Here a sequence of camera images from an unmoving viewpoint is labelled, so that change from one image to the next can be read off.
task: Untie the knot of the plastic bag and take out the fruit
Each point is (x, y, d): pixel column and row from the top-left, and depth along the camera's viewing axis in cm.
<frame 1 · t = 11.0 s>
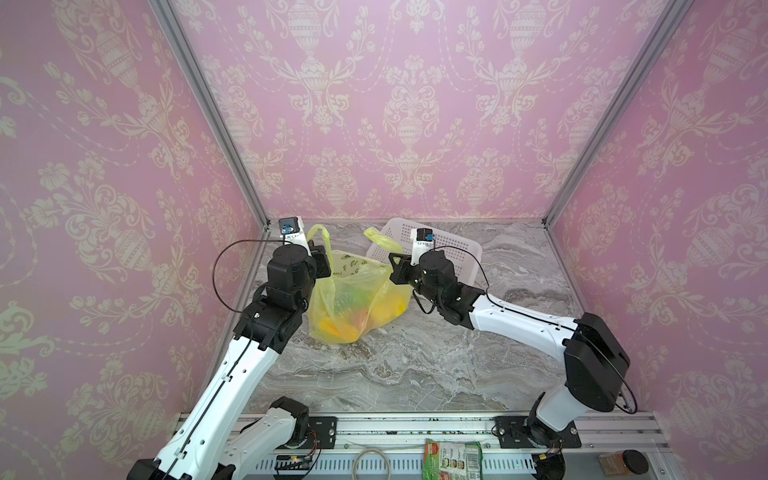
left hand: (317, 243, 69), fingers closed
right hand: (390, 254, 79), fingers closed
yellow-green plastic bag: (359, 295, 83), point 17 cm above the table

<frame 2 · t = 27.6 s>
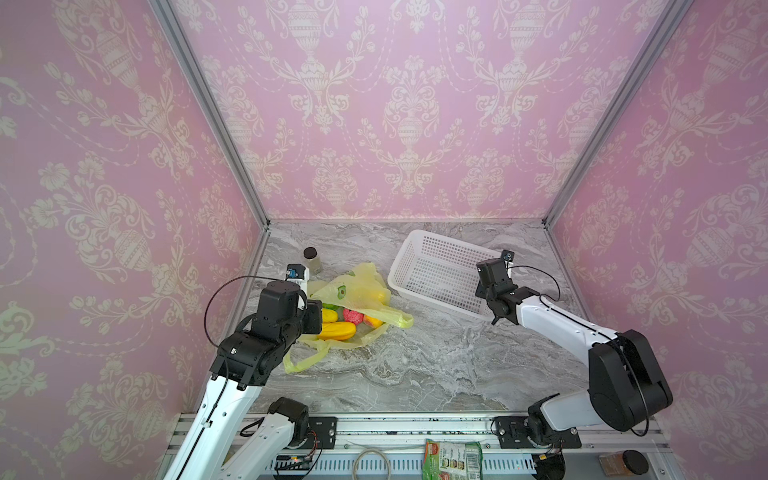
left hand: (316, 304, 70), fingers closed
right hand: (492, 281, 91), fingers open
yellow-green plastic bag: (363, 292, 94), point 8 cm above the table
small bottle black cap: (310, 252, 102), point 10 cm above the table
pink dragon fruit toy: (352, 316, 91), point 5 cm above the table
yellow banana toy: (337, 331, 89), point 4 cm above the table

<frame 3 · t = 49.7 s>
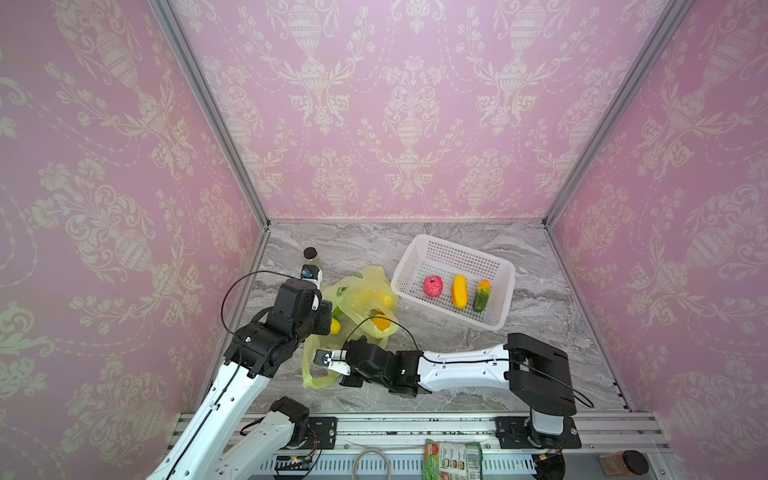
left hand: (325, 307, 72), fingers closed
right hand: (334, 352, 76), fingers closed
yellow-green plastic bag: (364, 307, 81), point 16 cm above the table
pink dragon fruit toy: (433, 286, 96), point 7 cm above the table
yellow banana toy: (459, 292, 96), point 6 cm above the table
yellow green corn toy: (483, 292, 96), point 6 cm above the table
the other named things where they were.

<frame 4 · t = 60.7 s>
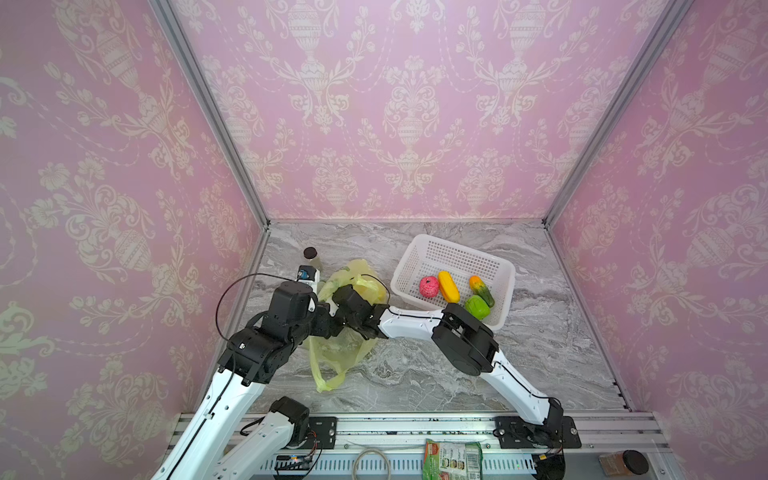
left hand: (324, 307, 71), fingers closed
right hand: (321, 314, 92), fingers open
yellow banana toy: (449, 287, 98), point 5 cm above the table
yellow green corn toy: (478, 287, 99), point 5 cm above the table
